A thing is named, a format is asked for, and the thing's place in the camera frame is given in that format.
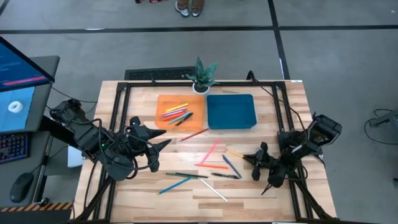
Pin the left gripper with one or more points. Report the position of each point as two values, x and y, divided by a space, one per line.
138 133

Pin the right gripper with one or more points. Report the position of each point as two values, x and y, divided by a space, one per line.
275 169

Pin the yellow colored pencil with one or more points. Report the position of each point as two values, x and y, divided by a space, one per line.
234 153

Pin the blue ballpoint pen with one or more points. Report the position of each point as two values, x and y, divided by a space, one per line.
231 166

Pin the orange highlighter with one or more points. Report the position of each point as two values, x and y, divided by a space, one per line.
172 117

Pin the purple pen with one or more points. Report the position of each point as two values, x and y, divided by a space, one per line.
172 113

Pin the teal pen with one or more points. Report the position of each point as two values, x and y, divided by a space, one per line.
179 118

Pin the pink pen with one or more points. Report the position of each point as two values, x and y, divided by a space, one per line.
174 110

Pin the black marker pen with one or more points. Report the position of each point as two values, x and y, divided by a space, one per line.
184 119

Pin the clear pen with black grip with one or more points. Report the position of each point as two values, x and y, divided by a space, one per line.
225 175

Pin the red colored pencil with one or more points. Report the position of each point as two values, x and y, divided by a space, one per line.
194 134

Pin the yellow highlighter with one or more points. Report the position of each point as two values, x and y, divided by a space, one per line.
176 107

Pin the orange colored pencil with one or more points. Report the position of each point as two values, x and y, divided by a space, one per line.
211 166

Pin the pink colored pencil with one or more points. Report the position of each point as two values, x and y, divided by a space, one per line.
210 151

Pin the white colored pencil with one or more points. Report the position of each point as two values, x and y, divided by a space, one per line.
214 189

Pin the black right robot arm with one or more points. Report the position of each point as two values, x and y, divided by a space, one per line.
323 129

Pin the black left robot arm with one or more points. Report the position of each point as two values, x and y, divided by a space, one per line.
87 137

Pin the translucent orange plastic tray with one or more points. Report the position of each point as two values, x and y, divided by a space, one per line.
163 102

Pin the blue colored pencil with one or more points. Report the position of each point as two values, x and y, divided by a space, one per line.
174 186

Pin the blue plastic tray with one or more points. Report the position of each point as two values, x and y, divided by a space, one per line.
231 112

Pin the white plant pot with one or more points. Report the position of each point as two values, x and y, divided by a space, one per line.
200 92

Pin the black floor mat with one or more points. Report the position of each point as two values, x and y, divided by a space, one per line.
155 74

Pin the green snake plant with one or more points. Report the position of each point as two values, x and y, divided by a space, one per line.
202 76

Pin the white box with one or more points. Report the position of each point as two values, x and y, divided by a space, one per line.
73 158

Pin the grey side desk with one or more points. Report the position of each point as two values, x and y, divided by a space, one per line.
40 109

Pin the grey floor device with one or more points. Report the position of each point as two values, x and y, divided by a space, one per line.
387 119

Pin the yellow black hazard strip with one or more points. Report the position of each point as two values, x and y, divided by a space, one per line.
37 207

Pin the black computer mouse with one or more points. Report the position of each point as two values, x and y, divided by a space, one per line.
21 186

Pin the black backlit keyboard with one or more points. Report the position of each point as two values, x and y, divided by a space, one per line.
12 147

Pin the computer monitor with blue screen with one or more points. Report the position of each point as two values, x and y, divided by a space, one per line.
18 68

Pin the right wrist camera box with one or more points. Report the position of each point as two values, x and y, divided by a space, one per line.
258 173

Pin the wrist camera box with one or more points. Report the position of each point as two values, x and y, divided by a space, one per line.
154 163
258 173

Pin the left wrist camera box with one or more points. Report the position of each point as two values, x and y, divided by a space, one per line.
154 163

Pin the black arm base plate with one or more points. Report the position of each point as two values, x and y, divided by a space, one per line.
317 152

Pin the black aluminium table frame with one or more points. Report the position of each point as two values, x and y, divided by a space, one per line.
186 84

